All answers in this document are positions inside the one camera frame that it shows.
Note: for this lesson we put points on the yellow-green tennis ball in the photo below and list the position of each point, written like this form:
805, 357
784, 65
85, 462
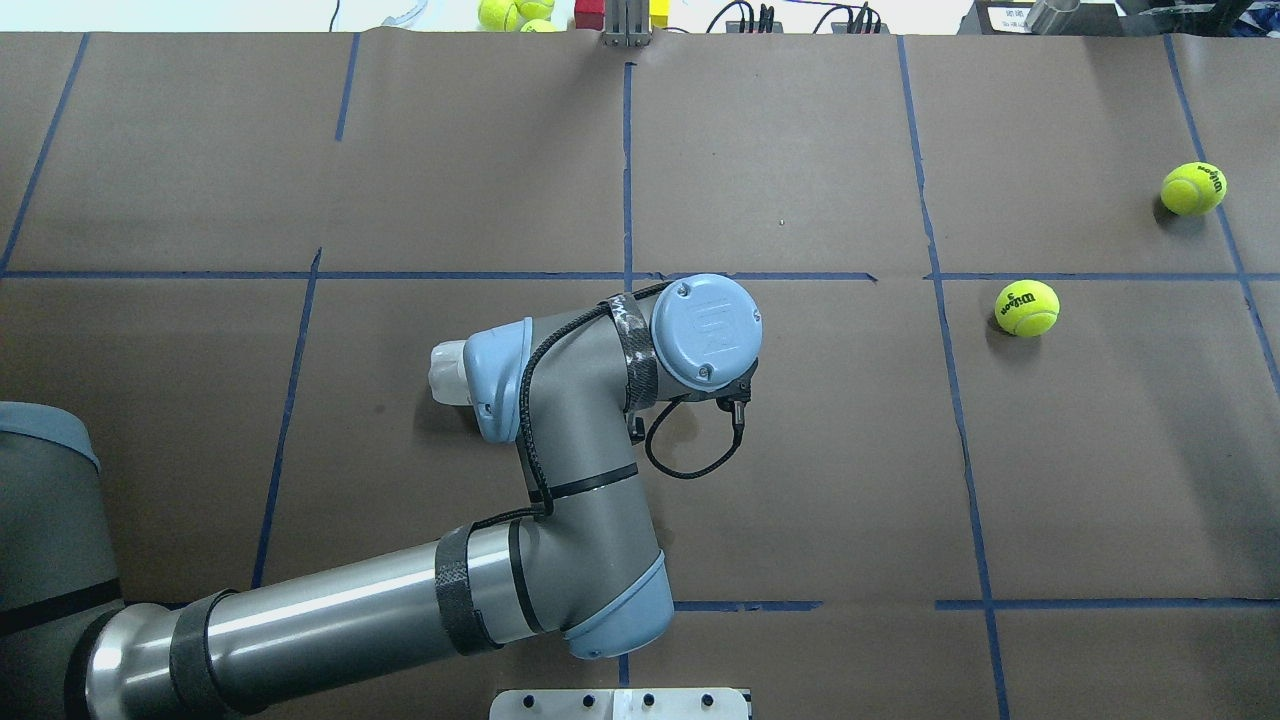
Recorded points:
1027, 308
1193, 189

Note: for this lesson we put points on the clear Wilson ball can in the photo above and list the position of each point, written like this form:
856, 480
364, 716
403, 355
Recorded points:
447, 374

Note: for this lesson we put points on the grey robot arm holding can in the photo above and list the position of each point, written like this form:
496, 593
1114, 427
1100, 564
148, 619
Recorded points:
244, 423

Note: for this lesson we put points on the tennis balls pile background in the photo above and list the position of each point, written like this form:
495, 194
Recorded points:
516, 16

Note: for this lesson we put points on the red block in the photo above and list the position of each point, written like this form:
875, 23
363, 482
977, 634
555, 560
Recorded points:
589, 14

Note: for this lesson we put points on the yellow block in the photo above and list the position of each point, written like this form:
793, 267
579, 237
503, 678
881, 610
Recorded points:
659, 13

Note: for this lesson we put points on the grey metal bracket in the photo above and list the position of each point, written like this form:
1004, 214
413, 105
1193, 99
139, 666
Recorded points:
627, 23

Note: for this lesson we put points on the white metal mount base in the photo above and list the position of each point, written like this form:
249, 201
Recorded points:
624, 703

